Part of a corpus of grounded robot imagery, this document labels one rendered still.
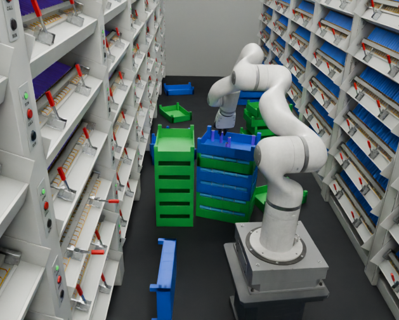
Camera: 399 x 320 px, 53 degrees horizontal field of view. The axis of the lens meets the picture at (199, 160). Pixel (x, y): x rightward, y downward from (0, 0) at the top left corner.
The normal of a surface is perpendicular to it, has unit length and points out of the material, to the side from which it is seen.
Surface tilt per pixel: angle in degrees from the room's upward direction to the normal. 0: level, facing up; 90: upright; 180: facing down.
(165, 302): 90
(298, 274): 90
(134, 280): 0
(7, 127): 90
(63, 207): 21
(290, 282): 90
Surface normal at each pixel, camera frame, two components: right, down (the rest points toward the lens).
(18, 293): 0.38, -0.83
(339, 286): 0.02, -0.89
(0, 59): 0.02, 0.45
